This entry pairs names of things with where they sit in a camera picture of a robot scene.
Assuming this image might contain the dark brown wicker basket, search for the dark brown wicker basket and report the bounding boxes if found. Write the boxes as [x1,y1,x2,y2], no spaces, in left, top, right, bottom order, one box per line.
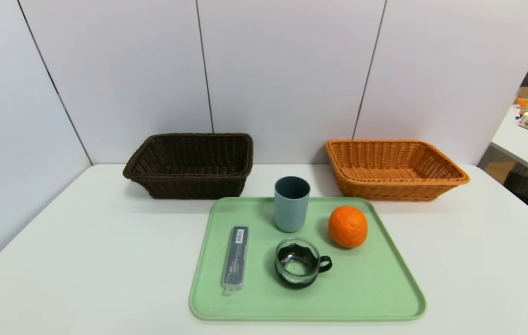
[122,133,254,200]

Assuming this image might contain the orange wicker basket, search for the orange wicker basket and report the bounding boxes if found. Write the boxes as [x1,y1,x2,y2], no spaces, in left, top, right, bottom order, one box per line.
[325,139,470,201]

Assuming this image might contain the light green plastic tray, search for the light green plastic tray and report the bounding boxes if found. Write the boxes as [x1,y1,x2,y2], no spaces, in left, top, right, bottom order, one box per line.
[189,196,427,322]

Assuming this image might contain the orange fruit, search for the orange fruit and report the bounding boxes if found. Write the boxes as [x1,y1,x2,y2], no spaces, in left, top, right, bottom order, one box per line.
[328,205,368,248]

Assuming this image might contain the grey clear plastic case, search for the grey clear plastic case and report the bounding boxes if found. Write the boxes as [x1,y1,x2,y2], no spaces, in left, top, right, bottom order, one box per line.
[221,226,249,296]

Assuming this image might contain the glass cup with black handle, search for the glass cup with black handle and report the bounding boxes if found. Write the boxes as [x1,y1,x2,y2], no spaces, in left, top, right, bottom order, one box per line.
[274,237,333,290]

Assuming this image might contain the white side table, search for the white side table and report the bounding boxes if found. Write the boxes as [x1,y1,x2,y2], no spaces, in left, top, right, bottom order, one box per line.
[491,103,528,183]

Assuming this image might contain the blue-grey plastic cup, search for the blue-grey plastic cup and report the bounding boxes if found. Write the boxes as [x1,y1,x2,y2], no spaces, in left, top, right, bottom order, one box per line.
[274,176,311,233]

